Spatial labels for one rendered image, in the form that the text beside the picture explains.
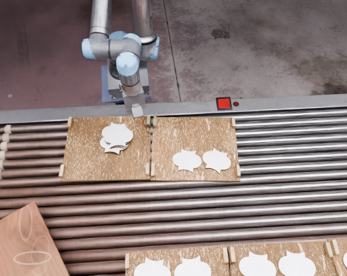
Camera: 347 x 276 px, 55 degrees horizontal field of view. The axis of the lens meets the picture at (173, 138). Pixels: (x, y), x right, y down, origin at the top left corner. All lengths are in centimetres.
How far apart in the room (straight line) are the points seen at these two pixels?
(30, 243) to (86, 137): 56
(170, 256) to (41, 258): 49
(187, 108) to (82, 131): 55
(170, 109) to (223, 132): 31
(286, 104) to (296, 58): 163
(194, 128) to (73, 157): 60
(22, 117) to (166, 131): 76
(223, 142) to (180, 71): 162
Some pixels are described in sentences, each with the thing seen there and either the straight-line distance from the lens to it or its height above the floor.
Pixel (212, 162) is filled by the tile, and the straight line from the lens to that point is 158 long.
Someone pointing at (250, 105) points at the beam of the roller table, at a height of 92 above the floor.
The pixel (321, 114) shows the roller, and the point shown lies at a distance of 191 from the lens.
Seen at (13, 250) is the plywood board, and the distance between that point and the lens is 147.
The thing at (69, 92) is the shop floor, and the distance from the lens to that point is 314.
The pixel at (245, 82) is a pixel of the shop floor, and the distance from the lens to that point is 315.
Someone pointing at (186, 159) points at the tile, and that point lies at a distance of 158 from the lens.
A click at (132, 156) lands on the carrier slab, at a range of 161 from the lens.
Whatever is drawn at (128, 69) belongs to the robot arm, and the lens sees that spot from 121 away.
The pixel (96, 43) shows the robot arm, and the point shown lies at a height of 146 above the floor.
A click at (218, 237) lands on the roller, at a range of 149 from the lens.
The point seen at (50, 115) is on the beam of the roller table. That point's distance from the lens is 186.
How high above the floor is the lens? 235
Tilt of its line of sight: 59 degrees down
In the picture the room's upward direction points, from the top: straight up
